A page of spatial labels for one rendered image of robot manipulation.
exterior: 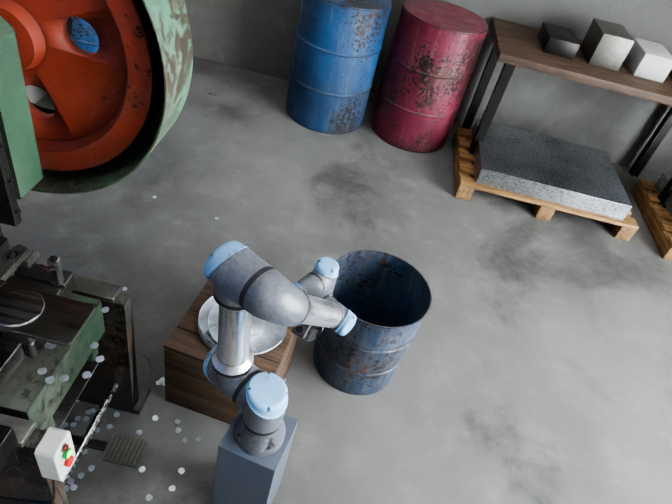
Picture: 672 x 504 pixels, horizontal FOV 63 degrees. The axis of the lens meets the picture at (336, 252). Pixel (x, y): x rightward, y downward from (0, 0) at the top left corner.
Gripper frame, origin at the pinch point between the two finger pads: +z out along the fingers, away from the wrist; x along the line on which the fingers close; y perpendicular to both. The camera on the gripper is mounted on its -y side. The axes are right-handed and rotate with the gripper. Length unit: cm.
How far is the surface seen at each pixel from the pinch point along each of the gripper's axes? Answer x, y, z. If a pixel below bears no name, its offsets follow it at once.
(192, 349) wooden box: 34.5, -17.4, 12.5
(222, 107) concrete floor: 160, 185, 47
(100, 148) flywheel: 61, -24, -61
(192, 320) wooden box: 42.4, -6.9, 12.5
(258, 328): 18.8, 0.1, 7.5
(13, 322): 56, -62, -31
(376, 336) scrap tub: -19.7, 21.1, 5.9
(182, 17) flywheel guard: 47, -8, -97
